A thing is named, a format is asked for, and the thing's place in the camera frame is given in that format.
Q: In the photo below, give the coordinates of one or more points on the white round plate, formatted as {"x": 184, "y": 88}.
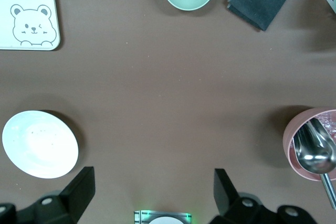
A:
{"x": 39, "y": 144}

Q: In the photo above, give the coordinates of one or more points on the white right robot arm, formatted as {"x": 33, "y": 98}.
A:
{"x": 166, "y": 221}

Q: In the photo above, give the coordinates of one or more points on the pink bowl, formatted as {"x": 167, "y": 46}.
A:
{"x": 288, "y": 140}

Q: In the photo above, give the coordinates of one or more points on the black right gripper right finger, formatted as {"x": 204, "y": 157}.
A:
{"x": 225, "y": 195}

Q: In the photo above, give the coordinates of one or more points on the metal scoop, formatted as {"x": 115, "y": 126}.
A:
{"x": 313, "y": 155}

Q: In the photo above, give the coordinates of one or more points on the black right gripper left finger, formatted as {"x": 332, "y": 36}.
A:
{"x": 78, "y": 195}

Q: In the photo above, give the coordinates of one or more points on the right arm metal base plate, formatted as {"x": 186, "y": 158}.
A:
{"x": 139, "y": 217}

